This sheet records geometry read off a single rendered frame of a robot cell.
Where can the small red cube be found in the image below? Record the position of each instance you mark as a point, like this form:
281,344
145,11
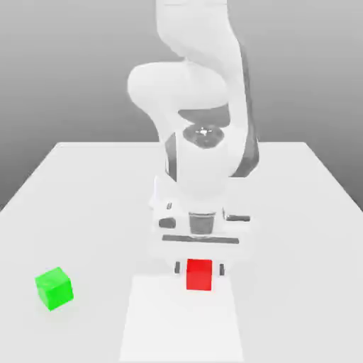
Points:
199,275

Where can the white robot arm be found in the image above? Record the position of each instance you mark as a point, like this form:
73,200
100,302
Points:
181,85

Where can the small green cube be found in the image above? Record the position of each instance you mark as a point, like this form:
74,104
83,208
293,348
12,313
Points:
54,287

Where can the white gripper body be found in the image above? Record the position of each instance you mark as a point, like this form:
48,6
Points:
198,251

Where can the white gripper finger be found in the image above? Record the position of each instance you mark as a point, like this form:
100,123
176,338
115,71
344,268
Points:
221,269
177,268

